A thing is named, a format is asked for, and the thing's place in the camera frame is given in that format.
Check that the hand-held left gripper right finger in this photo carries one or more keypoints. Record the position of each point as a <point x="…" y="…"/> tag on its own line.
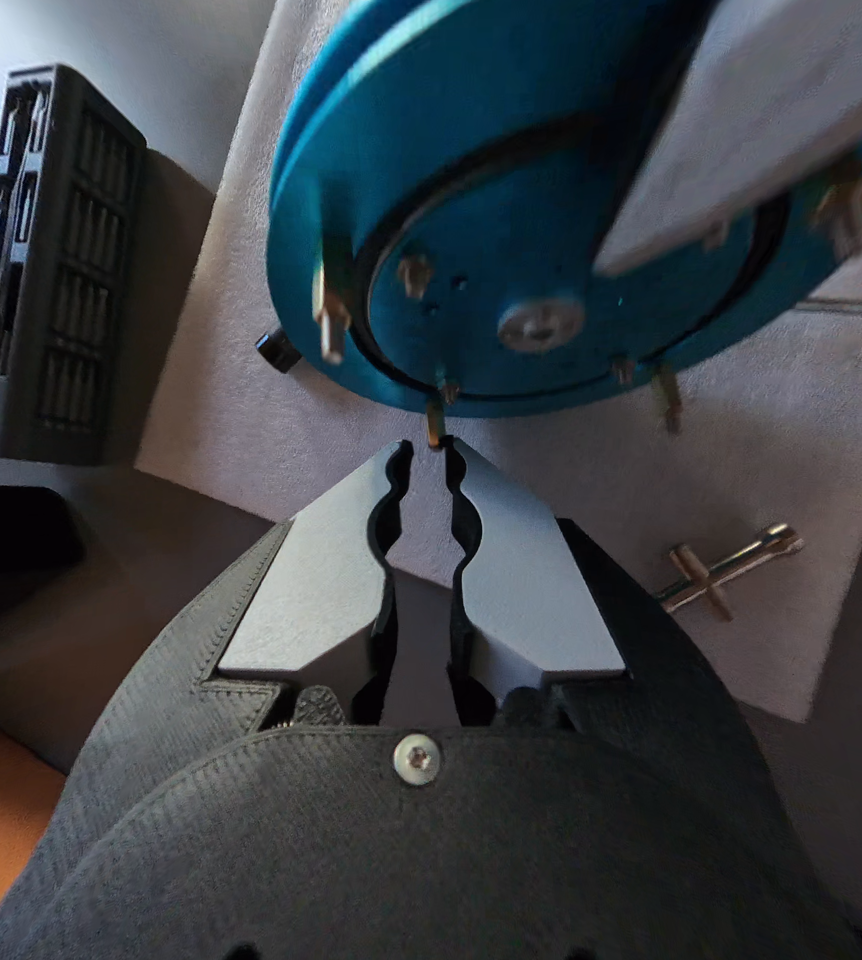
<point x="536" y="600"/>

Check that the blue metal turntable disc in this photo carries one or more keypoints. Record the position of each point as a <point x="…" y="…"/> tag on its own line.
<point x="476" y="150"/>

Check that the silver cross wrench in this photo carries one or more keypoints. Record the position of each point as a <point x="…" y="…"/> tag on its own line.
<point x="701" y="581"/>

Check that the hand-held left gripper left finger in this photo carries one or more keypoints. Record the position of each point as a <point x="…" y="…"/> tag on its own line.
<point x="311" y="600"/>

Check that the white foam sheet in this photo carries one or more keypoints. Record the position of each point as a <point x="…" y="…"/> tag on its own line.
<point x="701" y="480"/>

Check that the dark grey case sleeve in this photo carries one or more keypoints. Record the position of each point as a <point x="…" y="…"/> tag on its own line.
<point x="10" y="529"/>

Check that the brass standoff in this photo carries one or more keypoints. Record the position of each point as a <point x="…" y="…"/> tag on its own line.
<point x="843" y="214"/>
<point x="667" y="397"/>
<point x="332" y="322"/>
<point x="435" y="424"/>

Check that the black screwdriver bit case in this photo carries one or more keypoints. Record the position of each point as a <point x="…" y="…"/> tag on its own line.
<point x="63" y="262"/>

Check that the black precision screwdriver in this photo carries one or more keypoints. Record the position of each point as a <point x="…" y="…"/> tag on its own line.
<point x="279" y="351"/>

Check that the grey desk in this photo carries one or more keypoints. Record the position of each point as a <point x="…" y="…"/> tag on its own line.
<point x="183" y="247"/>

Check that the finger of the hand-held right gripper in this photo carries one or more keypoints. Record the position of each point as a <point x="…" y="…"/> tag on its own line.
<point x="776" y="112"/>

